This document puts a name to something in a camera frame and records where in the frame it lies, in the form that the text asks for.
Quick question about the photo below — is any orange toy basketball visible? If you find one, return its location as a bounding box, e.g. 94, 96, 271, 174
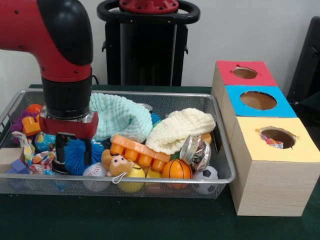
162, 159, 193, 180

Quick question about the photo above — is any large blue spiky ball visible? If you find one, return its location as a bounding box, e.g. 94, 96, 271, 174
63, 138, 105, 176

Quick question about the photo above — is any cream knitted cloth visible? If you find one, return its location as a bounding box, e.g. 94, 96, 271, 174
144, 107, 217, 156

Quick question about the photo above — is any black upright panel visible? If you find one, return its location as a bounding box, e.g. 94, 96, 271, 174
286, 16, 320, 106

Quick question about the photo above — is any dark green table cloth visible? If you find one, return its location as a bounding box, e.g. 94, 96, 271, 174
0, 84, 320, 240

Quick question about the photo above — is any toy soccer ball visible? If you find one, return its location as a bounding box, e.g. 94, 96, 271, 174
192, 166, 220, 196

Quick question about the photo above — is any small globe ball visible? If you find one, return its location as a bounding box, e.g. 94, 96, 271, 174
34, 132, 57, 153

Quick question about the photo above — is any crushed silver foil can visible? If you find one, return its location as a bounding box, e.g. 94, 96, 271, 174
179, 134, 213, 173

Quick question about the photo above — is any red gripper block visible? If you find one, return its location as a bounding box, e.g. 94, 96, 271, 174
38, 111, 99, 166

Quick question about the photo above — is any brown plush monkey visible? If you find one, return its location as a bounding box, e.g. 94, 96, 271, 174
100, 149, 136, 185

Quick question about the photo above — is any colourful confetti paper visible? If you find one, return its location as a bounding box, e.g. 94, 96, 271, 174
259, 129, 285, 150
11, 131, 58, 175

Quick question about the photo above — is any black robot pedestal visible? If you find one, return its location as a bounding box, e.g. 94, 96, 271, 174
92, 0, 201, 87

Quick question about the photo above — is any light blue knitted cloth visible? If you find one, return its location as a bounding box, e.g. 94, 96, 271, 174
89, 92, 154, 143

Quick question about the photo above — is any wooden box with three holes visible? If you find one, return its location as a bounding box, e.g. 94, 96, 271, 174
211, 59, 320, 217

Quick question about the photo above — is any shallow metal mesh bin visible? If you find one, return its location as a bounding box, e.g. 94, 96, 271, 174
0, 87, 237, 200

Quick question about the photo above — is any orange toy building brick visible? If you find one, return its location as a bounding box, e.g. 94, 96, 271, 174
21, 115, 42, 137
109, 134, 172, 173

